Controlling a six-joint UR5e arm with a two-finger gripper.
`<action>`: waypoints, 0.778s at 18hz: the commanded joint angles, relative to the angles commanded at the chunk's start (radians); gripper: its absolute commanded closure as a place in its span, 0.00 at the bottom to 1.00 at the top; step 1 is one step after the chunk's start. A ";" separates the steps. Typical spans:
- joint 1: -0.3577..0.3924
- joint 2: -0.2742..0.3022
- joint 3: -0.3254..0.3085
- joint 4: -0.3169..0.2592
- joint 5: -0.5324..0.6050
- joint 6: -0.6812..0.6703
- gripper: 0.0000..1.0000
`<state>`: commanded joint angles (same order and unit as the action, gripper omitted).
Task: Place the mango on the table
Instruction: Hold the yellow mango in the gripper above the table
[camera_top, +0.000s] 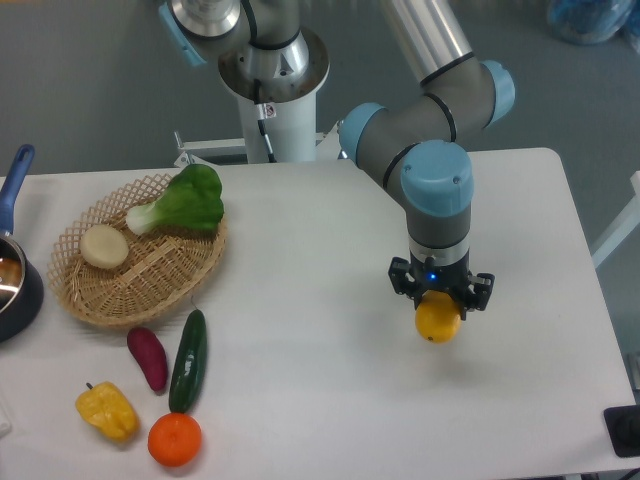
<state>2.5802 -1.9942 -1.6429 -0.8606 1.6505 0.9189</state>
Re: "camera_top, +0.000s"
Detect orange tangerine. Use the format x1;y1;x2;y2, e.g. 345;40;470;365
147;413;202;468

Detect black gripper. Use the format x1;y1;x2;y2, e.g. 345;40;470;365
388;253;495;321

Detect green bok choy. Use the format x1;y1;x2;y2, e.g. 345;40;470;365
125;164;224;235

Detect white metal frame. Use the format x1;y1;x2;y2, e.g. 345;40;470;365
591;171;639;268

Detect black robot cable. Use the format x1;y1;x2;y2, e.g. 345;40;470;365
239;0;278;164

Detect yellow bell pepper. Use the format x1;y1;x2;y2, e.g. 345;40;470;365
75;381;140;443

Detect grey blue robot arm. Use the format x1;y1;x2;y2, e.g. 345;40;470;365
159;1;515;315

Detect yellow mango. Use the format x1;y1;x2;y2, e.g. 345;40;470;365
415;290;462;344

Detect purple sweet potato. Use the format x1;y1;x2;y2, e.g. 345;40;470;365
127;327;168;392

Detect blue plastic bag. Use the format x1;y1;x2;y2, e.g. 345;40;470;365
546;0;639;46

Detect beige round potato slice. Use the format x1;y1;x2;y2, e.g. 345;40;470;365
80;224;129;270

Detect woven wicker basket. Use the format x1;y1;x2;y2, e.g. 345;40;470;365
47;173;227;329

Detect dark blue saucepan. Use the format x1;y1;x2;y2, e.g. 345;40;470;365
1;144;44;342

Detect dark green cucumber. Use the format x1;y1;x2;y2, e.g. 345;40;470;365
168;309;208;414

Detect black device at edge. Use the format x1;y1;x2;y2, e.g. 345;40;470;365
603;405;639;458

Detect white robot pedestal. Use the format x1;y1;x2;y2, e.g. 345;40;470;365
218;27;330;164

